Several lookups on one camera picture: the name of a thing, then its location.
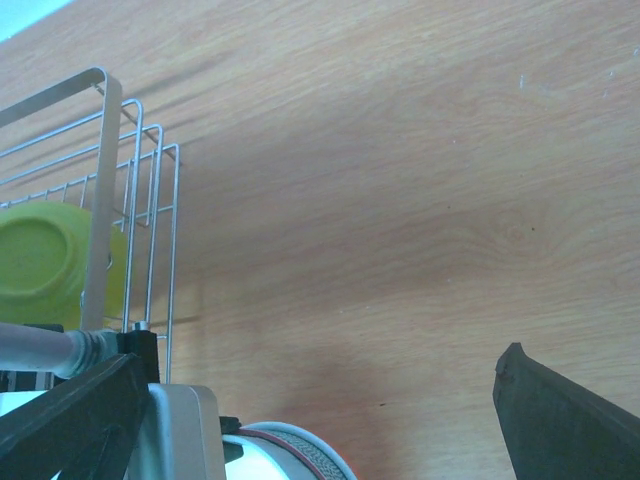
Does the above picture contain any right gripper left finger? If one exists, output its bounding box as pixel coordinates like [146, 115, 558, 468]
[1, 354, 150, 479]

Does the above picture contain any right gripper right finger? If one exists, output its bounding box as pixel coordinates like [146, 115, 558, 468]
[493, 343, 639, 479]

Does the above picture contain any yellow-green bowl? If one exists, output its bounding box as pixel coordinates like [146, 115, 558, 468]
[0, 200, 132, 329]

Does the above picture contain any grey bowl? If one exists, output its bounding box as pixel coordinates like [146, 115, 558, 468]
[222, 421, 357, 479]

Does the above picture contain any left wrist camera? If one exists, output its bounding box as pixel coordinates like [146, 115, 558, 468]
[118, 330, 226, 479]

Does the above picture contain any wire dish rack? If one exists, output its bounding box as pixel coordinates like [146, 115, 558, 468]
[1, 67, 181, 381]

